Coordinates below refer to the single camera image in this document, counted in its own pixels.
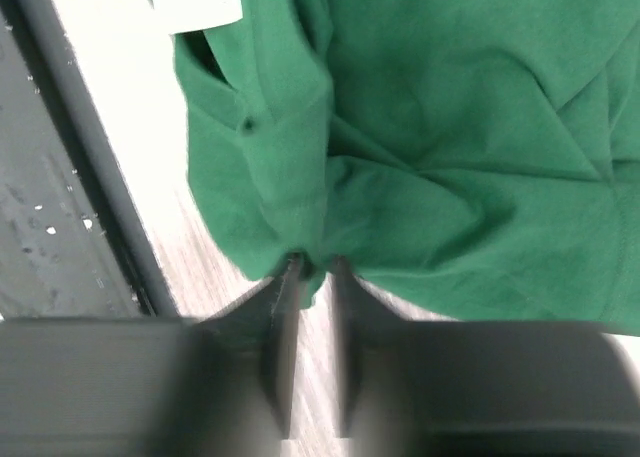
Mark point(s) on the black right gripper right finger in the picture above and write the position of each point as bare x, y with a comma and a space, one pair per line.
481, 388

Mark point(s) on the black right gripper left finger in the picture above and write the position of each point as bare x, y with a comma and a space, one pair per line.
155, 386

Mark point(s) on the green t-shirt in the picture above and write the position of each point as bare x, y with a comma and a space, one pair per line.
477, 158

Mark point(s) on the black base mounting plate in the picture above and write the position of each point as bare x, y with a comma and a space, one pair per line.
72, 243

